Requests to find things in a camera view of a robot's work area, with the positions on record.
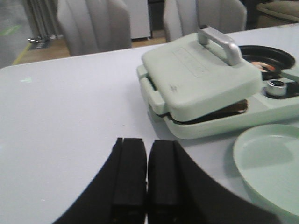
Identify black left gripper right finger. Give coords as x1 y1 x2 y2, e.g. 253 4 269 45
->
148 140 280 224

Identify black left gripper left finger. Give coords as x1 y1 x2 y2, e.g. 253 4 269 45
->
55 138 147 224

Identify white bread slice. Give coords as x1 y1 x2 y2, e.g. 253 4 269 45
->
227 99 248 113

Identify pink shrimp pieces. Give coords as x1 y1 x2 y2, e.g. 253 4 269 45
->
250 61 276 72

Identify mint green sandwich maker lid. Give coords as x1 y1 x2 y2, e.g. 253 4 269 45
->
137 25 262 122

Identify mint green breakfast maker base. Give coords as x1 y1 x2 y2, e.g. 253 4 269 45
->
137 65 299 139

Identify mint green round plate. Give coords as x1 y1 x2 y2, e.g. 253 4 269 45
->
233 124 299 217

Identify left silver control knob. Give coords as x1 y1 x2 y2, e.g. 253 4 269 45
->
266 79 287 97

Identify black round frying pan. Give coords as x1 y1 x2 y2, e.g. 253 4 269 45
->
240 45 299 82

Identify left beige upholstered chair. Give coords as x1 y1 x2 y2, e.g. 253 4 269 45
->
57 0 132 56

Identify beige upholstered chair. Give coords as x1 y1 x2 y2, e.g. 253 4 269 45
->
163 0 247 42
57 0 132 56

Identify right beige upholstered chair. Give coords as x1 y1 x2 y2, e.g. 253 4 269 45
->
163 0 247 42

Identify white cabinet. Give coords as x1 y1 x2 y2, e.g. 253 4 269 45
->
124 0 151 39

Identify tan cushioned seat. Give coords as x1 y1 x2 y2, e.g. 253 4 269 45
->
256 0 299 28

